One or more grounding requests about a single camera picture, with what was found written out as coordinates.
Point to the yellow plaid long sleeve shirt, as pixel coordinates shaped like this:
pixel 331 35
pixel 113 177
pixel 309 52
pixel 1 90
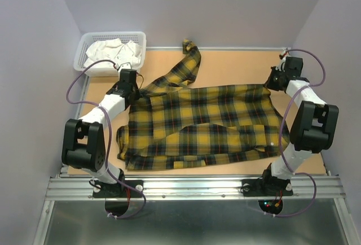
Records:
pixel 175 126

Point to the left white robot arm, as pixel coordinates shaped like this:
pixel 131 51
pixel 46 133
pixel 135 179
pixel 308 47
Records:
pixel 87 140

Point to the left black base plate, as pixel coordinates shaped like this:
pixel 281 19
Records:
pixel 103 190

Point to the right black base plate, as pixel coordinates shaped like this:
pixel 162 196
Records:
pixel 259 187

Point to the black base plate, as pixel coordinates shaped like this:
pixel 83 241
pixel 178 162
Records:
pixel 259 187
pixel 103 190

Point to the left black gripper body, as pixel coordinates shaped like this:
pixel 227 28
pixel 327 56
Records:
pixel 135 90

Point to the white perforated plastic basket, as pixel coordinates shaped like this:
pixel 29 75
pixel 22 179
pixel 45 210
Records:
pixel 106 69

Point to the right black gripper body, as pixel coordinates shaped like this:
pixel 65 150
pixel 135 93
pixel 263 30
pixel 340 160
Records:
pixel 273 81

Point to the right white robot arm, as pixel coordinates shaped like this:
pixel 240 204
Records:
pixel 312 130

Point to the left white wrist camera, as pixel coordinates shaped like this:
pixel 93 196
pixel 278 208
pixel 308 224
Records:
pixel 126 65

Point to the white long sleeve shirt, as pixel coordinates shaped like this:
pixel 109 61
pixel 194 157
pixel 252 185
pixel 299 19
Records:
pixel 115 51

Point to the aluminium mounting rail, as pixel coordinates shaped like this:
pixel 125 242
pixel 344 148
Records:
pixel 199 187

